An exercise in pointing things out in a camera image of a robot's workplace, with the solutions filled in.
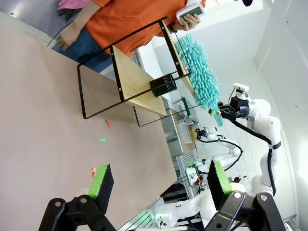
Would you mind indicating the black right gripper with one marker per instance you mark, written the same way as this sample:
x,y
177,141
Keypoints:
x,y
237,106

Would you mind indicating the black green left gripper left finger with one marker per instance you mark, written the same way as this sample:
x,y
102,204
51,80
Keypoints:
x,y
106,190

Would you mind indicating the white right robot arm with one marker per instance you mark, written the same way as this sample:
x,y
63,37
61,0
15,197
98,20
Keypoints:
x,y
272,127

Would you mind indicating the grey metal cabinet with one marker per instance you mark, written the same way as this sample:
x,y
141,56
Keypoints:
x,y
173,137

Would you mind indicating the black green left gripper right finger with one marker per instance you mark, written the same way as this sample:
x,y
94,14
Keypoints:
x,y
215,185

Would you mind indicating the red paper scrap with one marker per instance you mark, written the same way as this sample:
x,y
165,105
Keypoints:
x,y
108,124

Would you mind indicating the pink cloth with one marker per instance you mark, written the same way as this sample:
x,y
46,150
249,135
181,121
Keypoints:
x,y
72,3

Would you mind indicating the person's right forearm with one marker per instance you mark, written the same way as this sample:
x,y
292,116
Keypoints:
x,y
85,14

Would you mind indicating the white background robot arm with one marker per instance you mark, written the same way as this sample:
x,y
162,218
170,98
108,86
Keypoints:
x,y
228,144
223,162

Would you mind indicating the person's right hand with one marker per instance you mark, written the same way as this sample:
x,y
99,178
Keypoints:
x,y
68,36

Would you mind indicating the aluminium frame rail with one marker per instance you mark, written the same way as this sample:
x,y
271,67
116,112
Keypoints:
x,y
142,216

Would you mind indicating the black mesh pen holder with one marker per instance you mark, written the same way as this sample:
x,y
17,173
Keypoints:
x,y
162,85

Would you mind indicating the person in orange shirt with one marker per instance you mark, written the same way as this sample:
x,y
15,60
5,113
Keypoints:
x,y
125,19

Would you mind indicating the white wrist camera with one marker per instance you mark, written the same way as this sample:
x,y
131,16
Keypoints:
x,y
240,86

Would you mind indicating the black frame wooden shelf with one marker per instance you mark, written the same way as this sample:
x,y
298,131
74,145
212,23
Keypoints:
x,y
134,79

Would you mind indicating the teal chenille duster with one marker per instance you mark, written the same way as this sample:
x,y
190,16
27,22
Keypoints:
x,y
199,69

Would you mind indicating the small orange paper scrap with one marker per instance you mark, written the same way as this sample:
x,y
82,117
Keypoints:
x,y
185,68

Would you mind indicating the green paper scrap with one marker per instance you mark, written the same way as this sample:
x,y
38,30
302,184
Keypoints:
x,y
102,140

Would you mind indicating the white digital clock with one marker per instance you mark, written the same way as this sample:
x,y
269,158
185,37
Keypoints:
x,y
192,9

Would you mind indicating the person's left hand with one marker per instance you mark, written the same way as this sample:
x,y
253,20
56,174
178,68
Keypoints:
x,y
188,22

